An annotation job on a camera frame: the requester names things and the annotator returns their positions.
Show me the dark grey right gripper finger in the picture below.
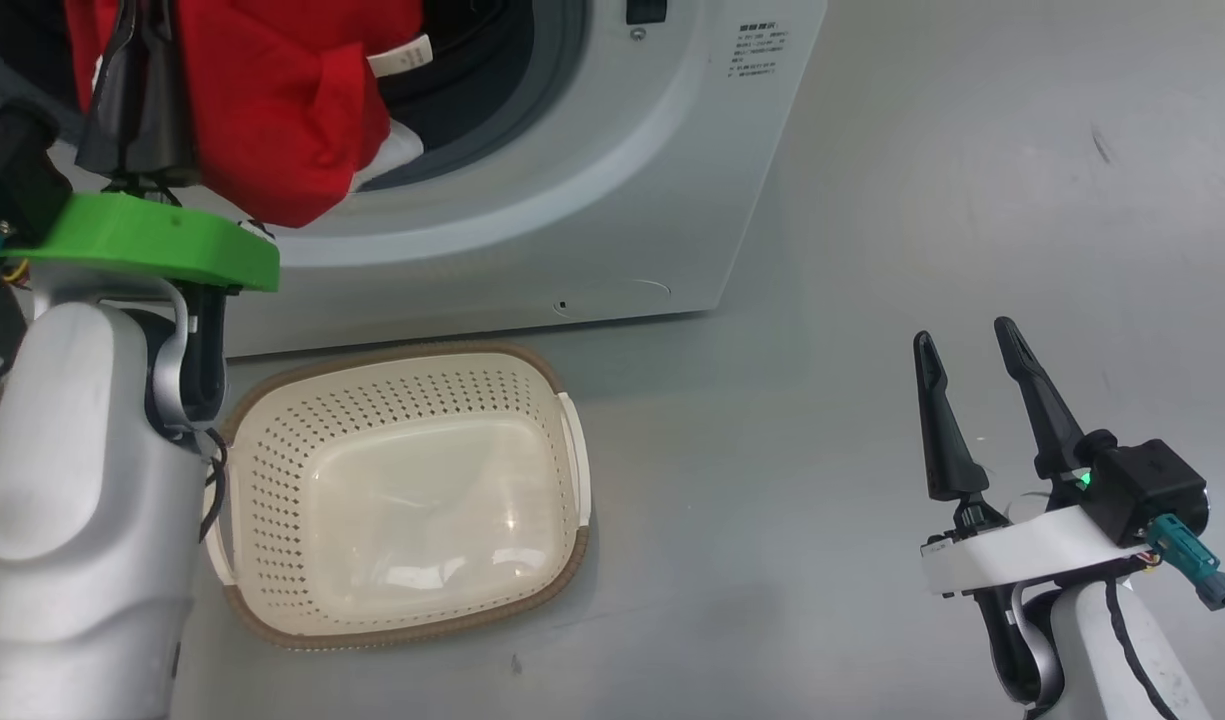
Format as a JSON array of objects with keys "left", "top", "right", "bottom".
[
  {"left": 992, "top": 316, "right": 1088, "bottom": 481},
  {"left": 912, "top": 330, "right": 991, "bottom": 501}
]

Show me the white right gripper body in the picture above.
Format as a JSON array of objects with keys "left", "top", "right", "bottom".
[{"left": 920, "top": 497, "right": 1155, "bottom": 598}]

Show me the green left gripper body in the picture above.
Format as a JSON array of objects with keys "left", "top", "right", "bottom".
[{"left": 12, "top": 192, "right": 281, "bottom": 293}]

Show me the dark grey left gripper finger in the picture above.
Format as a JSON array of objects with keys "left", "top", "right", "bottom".
[
  {"left": 75, "top": 0, "right": 143, "bottom": 176},
  {"left": 138, "top": 0, "right": 205, "bottom": 188}
]

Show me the red garment with white stripes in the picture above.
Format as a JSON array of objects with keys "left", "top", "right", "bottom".
[{"left": 64, "top": 0, "right": 435, "bottom": 229}]

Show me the cream perforated laundry basket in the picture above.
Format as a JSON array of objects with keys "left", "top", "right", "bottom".
[{"left": 204, "top": 342, "right": 593, "bottom": 651}]

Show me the white washing machine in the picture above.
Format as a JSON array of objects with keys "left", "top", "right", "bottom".
[{"left": 0, "top": 0, "right": 830, "bottom": 358}]

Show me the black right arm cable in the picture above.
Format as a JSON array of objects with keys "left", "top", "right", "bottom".
[{"left": 1102, "top": 578, "right": 1185, "bottom": 720}]

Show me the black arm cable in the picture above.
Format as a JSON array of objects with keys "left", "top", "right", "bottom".
[
  {"left": 1102, "top": 578, "right": 1185, "bottom": 720},
  {"left": 198, "top": 428, "right": 231, "bottom": 543}
]

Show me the teal right camera cable connector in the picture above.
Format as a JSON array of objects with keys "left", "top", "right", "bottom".
[{"left": 1147, "top": 514, "right": 1225, "bottom": 611}]

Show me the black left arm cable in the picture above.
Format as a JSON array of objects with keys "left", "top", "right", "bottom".
[{"left": 198, "top": 428, "right": 231, "bottom": 543}]

